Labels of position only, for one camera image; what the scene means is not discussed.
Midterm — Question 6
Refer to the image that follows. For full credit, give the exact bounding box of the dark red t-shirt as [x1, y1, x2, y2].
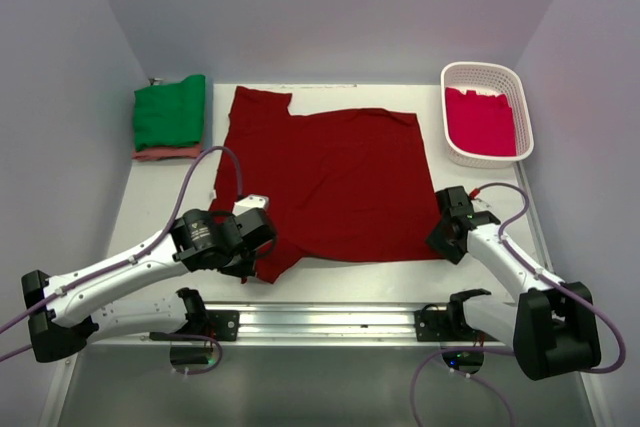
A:
[210, 86, 440, 283]

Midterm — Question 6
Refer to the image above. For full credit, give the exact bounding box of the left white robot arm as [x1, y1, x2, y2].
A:
[21, 207, 277, 363]

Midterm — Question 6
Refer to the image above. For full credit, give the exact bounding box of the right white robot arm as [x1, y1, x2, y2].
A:
[416, 186, 601, 380]

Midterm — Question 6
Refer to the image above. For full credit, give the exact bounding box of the pink folded t-shirt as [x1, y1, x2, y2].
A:
[132, 143, 202, 162]

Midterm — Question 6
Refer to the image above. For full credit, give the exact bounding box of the magenta t-shirt in basket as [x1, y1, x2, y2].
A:
[445, 87, 517, 157]

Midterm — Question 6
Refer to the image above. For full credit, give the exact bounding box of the green folded t-shirt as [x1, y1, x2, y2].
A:
[133, 74, 207, 151]

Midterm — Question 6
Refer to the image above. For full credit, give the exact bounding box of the white plastic basket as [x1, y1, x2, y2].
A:
[440, 61, 534, 169]

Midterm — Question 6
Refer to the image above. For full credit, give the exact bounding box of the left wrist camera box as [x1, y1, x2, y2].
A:
[232, 194, 269, 216]

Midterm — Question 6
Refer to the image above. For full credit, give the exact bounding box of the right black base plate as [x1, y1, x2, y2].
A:
[413, 304, 477, 342]

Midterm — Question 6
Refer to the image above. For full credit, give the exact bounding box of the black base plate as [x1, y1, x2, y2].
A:
[149, 310, 240, 342]
[413, 304, 477, 342]

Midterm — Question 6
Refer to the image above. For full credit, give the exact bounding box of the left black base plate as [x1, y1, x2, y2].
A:
[149, 310, 240, 342]

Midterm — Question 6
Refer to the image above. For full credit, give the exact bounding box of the aluminium mounting rail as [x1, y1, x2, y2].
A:
[81, 296, 513, 344]

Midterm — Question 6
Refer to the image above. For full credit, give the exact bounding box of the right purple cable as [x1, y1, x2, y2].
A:
[409, 181, 627, 423]

